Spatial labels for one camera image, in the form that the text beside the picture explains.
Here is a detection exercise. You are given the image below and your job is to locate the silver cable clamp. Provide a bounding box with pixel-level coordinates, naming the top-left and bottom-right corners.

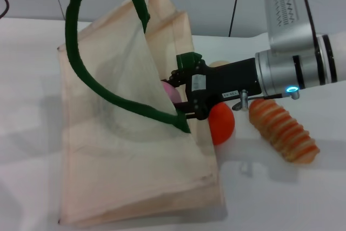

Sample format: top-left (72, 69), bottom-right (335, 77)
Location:
top-left (232, 89), bottom-right (250, 111)

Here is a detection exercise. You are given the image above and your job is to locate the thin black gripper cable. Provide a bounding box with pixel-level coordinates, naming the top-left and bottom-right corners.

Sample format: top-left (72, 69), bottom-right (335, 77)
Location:
top-left (247, 93), bottom-right (294, 101)

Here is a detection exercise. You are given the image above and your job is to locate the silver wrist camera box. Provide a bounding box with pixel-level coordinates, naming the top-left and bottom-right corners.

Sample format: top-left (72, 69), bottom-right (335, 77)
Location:
top-left (263, 0), bottom-right (317, 54)

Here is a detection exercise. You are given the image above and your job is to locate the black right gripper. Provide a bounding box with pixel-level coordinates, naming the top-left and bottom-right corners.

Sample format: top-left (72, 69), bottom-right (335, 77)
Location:
top-left (168, 57), bottom-right (262, 121)

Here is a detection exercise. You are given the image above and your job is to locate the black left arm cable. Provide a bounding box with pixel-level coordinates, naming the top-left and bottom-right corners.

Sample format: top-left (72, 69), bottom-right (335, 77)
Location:
top-left (0, 0), bottom-right (10, 18)

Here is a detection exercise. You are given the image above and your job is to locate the orange striped bread loaf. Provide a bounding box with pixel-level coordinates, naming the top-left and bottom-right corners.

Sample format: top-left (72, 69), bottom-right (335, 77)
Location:
top-left (248, 98), bottom-right (321, 164)

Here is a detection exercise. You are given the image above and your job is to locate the pink peach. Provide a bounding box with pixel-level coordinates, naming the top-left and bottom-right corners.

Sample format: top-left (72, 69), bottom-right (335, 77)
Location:
top-left (161, 81), bottom-right (182, 104)

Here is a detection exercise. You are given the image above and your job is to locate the round cream bun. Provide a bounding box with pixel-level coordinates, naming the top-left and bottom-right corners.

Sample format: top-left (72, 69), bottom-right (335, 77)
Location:
top-left (209, 60), bottom-right (231, 68)

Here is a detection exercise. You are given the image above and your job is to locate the orange pear-shaped fruit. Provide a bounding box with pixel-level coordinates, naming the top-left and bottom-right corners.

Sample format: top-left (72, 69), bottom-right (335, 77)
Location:
top-left (207, 103), bottom-right (235, 146)

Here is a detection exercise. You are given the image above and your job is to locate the cream handbag with green handles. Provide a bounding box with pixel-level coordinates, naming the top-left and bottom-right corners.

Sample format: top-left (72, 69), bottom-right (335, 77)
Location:
top-left (56, 0), bottom-right (227, 228)

